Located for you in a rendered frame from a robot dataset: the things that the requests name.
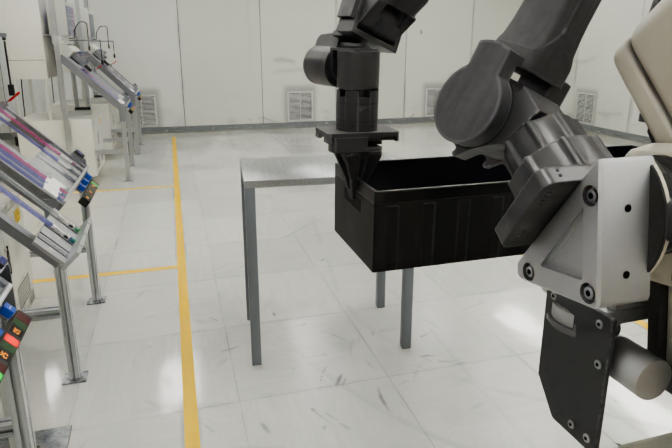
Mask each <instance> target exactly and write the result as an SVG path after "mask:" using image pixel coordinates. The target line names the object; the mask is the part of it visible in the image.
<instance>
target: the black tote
mask: <svg viewBox="0 0 672 448"><path fill-rule="evenodd" d="M606 147H607V149H608V150H609V151H610V153H611V154H612V156H613V157H614V158H620V157H625V155H626V154H627V153H628V152H629V151H630V150H631V149H634V148H638V147H640V146H636V145H617V146H606ZM485 161H486V158H485V156H484V155H483V154H480V155H477V156H474V157H472V158H469V159H467V160H463V159H460V158H457V157H455V156H437V157H421V158H405V159H388V160H379V162H378V163H377V165H376V167H375V168H374V170H373V172H372V174H371V175H370V177H369V179H368V181H367V183H366V182H364V181H363V180H361V179H360V178H359V177H358V178H357V187H356V194H355V199H354V200H352V199H351V198H349V195H348V191H347V187H346V183H345V179H344V175H343V173H342V171H341V168H340V166H339V164H338V163H335V228H334V230H335V231H336V233H337V234H338V235H339V236H340V237H341V238H342V239H343V240H344V241H345V243H346V244H347V245H348V246H349V247H350V248H351V249H352V250H353V252H354V253H355V254H356V255H357V256H358V257H359V258H360V259H361V260H362V262H363V263H364V264H365V265H366V266H367V267H368V268H369V269H370V270H371V272H373V273H375V272H384V271H392V270H400V269H408V268H416V267H424V266H433V265H441V264H449V263H457V262H465V261H473V260H481V259H490V258H498V257H506V256H514V255H522V254H524V253H525V252H526V251H527V250H528V248H529V247H530V246H531V245H523V246H515V247H503V246H502V243H501V241H500V239H499V237H498V235H497V233H496V231H495V227H496V226H497V224H498V223H499V221H500V220H501V219H502V217H503V216H504V214H505V213H506V211H507V210H508V208H509V207H510V205H511V204H512V203H513V201H514V200H515V197H514V195H513V193H512V191H511V190H510V188H509V186H508V182H509V181H510V180H511V179H512V177H511V175H510V173H509V172H508V170H507V168H506V166H505V165H503V164H500V165H497V166H495V167H492V168H489V169H486V168H484V167H483V166H482V164H483V163H484V162H485Z"/></svg>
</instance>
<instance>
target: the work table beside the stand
mask: <svg viewBox="0 0 672 448"><path fill-rule="evenodd" d="M388 159H395V158H393V157H392V156H390V155H389V154H387V153H382V156H381V158H380V160H388ZM335 163H338V162H337V159H336V157H335V155H319V156H293V157H268V158H242V159H240V177H241V199H242V221H243V243H244V265H245V287H246V309H247V320H250V332H251V355H252V366H255V365H262V356H261V330H260V304H259V279H258V253H257V227H256V201H255V188H265V187H286V186H306V185H326V184H335ZM385 278H386V271H384V272H376V299H375V305H376V307H377V308H384V307H385ZM413 280H414V268H408V269H402V292H401V322H400V346H401V348H402V349H409V348H411V331H412V306H413Z"/></svg>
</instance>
